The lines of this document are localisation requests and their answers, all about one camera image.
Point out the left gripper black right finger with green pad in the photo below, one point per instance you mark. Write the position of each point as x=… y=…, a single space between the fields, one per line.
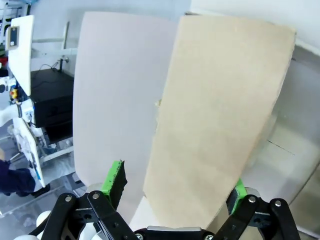
x=250 y=212

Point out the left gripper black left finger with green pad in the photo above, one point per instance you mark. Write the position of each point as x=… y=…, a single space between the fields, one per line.
x=98 y=207

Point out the brown cardboard box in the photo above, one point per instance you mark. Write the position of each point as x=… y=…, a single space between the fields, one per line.
x=212 y=112

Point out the white printed slanted panel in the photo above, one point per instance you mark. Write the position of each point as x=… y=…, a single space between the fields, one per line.
x=31 y=152

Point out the person in navy sweater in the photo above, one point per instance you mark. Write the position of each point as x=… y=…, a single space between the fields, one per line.
x=15 y=180

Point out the black cabinet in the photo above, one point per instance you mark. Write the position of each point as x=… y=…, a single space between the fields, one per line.
x=52 y=100

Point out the white rounded flat panel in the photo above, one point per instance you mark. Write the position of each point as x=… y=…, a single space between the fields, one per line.
x=120 y=87

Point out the white board with card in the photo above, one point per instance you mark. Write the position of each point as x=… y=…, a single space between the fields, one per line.
x=23 y=57

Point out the white metal frame rails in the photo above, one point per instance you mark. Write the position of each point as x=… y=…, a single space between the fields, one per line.
x=57 y=51

